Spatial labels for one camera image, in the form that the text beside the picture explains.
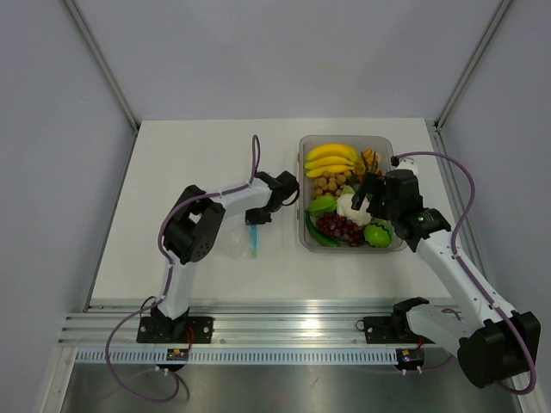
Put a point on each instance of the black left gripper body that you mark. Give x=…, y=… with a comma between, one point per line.
x=259, y=215

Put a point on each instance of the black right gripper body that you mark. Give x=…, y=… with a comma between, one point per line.
x=389, y=209

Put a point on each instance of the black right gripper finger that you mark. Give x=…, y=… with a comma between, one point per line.
x=376, y=203
x=366, y=187

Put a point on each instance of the green starfruit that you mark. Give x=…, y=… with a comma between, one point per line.
x=321, y=205

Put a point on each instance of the green toy watermelon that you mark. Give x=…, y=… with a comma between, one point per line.
x=378, y=234

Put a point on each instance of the clear zip bag blue zipper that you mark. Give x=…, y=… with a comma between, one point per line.
x=241, y=242

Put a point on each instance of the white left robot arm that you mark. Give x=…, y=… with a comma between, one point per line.
x=189, y=231

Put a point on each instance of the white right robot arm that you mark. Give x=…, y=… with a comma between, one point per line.
x=492, y=341

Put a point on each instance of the clear plastic food bin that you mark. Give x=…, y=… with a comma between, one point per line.
x=360, y=143

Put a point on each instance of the white cauliflower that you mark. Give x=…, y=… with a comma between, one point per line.
x=344, y=208

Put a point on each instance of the brown longan cluster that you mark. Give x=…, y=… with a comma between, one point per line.
x=330, y=183

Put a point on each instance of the red grape bunch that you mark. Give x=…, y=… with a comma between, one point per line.
x=340, y=229

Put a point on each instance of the orange yellow flower fruit cluster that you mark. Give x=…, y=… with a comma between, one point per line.
x=368, y=161

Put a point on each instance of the yellow banana bunch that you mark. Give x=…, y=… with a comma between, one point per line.
x=331, y=158

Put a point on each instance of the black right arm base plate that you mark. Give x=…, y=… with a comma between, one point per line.
x=379, y=330

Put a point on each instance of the aluminium rail frame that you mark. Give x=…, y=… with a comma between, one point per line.
x=295, y=323

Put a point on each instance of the right aluminium corner post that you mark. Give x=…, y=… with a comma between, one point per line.
x=481, y=47

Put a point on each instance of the aluminium corner post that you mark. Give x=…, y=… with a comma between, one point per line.
x=481, y=47
x=85, y=32

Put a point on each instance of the white slotted cable duct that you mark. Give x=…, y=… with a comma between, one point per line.
x=406, y=358

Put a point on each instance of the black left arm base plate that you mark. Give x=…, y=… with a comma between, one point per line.
x=191, y=329

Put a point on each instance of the left aluminium corner post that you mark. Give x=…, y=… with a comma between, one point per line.
x=85, y=32

